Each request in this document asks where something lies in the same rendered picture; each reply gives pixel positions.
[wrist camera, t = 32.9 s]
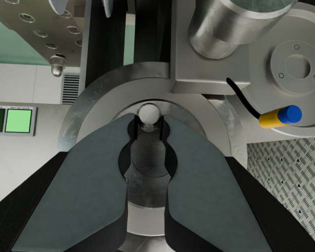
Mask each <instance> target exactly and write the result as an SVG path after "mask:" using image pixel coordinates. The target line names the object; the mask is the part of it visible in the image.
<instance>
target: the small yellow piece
mask: <svg viewBox="0 0 315 252"><path fill-rule="evenodd" d="M226 82H227V84H229V86H230V87H231V88H232V89H233V90H234V92H235V93H236V94H237V96H238V98H239V99H240V101H241V102H242V104H243V105H244V106H245V108H246V109H247V110H248V111H249V112H250V113H251V114H252V115H253V116H254V117H255V118H256V119H258V122H259V124H260V126H261V127H262V128H264V129H271V128H276V127H281V126H286V125H289V124H292V123H297V122H299V121H300V120H301V118H302V111H301V110H300V108H299V107H298V106H296V105H289V106H286V107H281V108H278V109H275V110H272V111H269V112H266V113H263V114H260V113H259V112H257V111H256V110H255V109H254V108H253V107H252V106H251V104H250V103H249V102H248V101H247V99H246V98H245V96H244V95H243V93H242V91H241V90H240V89H239V87H238V86H237V85H236V84H235V83H234V82H233V81H232V80H231V79H230V78H229V77H227V78H226Z"/></svg>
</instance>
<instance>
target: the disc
mask: <svg viewBox="0 0 315 252"><path fill-rule="evenodd" d="M170 75H171V64H170V63H166V62H156V61H147V62H138V63H132V64H128V65H124V66H121V67H119V68H116V69H114V70H111V71H109V72H107V73H106V74H104V75H102V76H101V77H99V78H98V79H96V80H95V81H94V82H92V83H91V84H90V85H89V86H88V87H86V88H85V89H84V90H83V91H82V93H81V94H80V95H79V96H78V97H77V98H76V100H75V101H74V102H73V104H72V105H71V107H70V108H69V110H68V112H67V114H66V116H65V118H64V120H63V122H62V125H61V128H60V131H59V134H58V139H57V144H56V153H55V154H57V153H58V152H67V151H68V150H70V149H71V148H72V147H73V146H74V145H75V144H76V139H77V135H78V132H79V129H80V126H81V124H82V122H83V120H84V118H85V116H86V114H87V113H88V111H89V110H90V109H91V107H92V106H93V105H94V104H95V103H96V102H97V100H98V99H100V98H101V97H102V96H103V95H104V94H105V93H107V92H108V91H110V90H111V89H113V88H115V87H116V86H118V85H121V84H123V83H125V82H128V81H131V80H135V79H140V78H150V77H155V78H166V79H170ZM202 95H203V96H204V97H205V98H207V99H208V100H209V101H210V103H211V104H212V105H213V106H214V107H215V109H216V110H217V111H218V113H219V115H220V116H221V118H222V120H223V122H224V124H225V127H226V129H227V132H228V135H229V140H230V146H231V156H232V157H234V158H235V159H236V160H237V161H238V162H239V163H240V164H241V165H242V166H243V167H244V168H245V169H246V170H247V163H248V154H247V144H246V138H245V134H244V130H243V127H242V124H241V122H240V119H239V117H238V115H237V113H236V111H235V110H234V108H233V106H232V105H231V103H230V102H229V100H228V99H227V98H226V97H225V95H222V94H202ZM118 250H120V251H123V252H175V251H174V250H173V249H171V248H170V247H169V246H168V244H167V242H166V239H165V235H160V236H146V235H138V234H134V233H130V232H127V233H126V238H125V241H124V243H123V245H122V246H121V247H120V248H118Z"/></svg>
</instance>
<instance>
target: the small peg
mask: <svg viewBox="0 0 315 252"><path fill-rule="evenodd" d="M136 115H137V121H138V125H139V127H140V128H141V129H142V130H143V131H144V132H153V131H155V130H156V129H157V127H158V126H159V124H160V121H161V116H162V111H161V109H160V108H159V107H158V106H157V105H156V104H154V103H151V102H147V103H144V104H142V105H141V106H140V107H139V108H138V110H137V113H136Z"/></svg>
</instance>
